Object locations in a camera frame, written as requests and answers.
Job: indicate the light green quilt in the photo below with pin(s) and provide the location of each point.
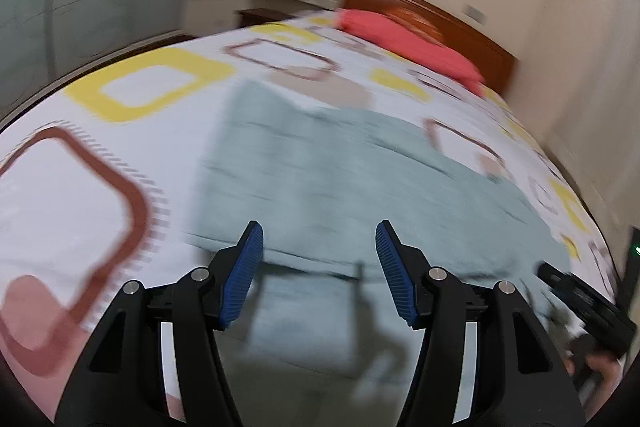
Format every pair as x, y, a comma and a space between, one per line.
325, 167

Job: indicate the bed with patterned sheet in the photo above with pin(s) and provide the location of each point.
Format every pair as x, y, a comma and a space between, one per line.
75, 192

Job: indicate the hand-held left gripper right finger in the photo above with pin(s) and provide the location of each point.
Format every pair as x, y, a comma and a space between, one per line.
395, 274

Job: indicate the wooden headboard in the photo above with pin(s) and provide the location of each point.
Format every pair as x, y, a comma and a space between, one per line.
482, 44

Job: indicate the dark wooden nightstand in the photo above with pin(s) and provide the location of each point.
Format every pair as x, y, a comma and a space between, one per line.
260, 16

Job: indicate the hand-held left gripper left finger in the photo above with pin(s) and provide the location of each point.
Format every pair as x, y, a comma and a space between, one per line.
244, 274

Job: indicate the orange pillow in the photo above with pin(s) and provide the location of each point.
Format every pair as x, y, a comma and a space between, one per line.
417, 19

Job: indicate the wall switch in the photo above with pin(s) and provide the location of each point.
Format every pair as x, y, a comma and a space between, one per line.
473, 13

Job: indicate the red pillow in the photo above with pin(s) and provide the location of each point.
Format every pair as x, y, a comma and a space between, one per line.
400, 38

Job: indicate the person's right forearm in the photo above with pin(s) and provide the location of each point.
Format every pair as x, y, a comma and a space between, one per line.
602, 364

